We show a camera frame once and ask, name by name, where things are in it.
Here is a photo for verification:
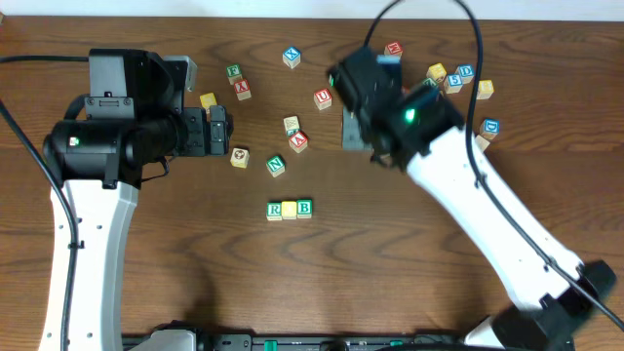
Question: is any green B block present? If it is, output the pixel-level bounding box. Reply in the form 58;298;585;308
296;199;313;218

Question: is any yellow O block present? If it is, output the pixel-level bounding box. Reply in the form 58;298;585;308
281;201;297;220

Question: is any green R block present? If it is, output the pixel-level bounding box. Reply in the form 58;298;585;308
266;202;283;220

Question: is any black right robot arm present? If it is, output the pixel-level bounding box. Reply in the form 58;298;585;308
328;47;616;350

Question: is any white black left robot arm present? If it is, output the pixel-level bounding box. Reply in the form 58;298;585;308
40;49;233;350

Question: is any red block far top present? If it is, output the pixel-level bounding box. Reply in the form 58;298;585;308
384;41;404;58

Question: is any red U block upper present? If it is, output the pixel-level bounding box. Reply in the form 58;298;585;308
313;89;332;110

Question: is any green Z block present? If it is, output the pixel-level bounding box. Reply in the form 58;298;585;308
422;78;438;89

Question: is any yellow block top right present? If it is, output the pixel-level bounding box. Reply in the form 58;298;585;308
426;62;447;83

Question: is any blue 5 block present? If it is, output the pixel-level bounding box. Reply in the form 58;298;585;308
443;74;463;95

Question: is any blue X block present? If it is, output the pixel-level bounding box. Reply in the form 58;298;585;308
282;47;301;69

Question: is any yellow block far left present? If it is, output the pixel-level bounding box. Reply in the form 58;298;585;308
200;93;217;111

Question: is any plain green-edged block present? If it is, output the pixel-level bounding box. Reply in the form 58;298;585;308
283;115;300;137

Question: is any red A block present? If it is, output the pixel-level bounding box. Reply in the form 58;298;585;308
289;131;309;153

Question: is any blue D block upper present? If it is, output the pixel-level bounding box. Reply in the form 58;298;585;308
455;64;475;85

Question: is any blue d block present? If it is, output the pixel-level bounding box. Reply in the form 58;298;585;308
455;64;475;85
479;118;500;140

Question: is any green F block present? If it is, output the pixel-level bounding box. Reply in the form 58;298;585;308
226;63;243;85

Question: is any yellow 8 block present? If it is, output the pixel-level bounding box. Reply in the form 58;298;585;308
477;80;494;99

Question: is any red Y block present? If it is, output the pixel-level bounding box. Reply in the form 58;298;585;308
234;79;252;100

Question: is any green N block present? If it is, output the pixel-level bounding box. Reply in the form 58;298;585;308
266;155;286;177

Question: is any plain wooden block right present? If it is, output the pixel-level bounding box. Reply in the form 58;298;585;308
475;135;490;152

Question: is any blue D block lower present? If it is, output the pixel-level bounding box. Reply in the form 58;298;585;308
479;118;500;140

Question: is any monkey picture wooden block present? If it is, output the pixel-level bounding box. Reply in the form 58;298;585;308
230;147;250;169

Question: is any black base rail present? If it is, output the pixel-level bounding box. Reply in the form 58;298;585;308
121;332;469;351

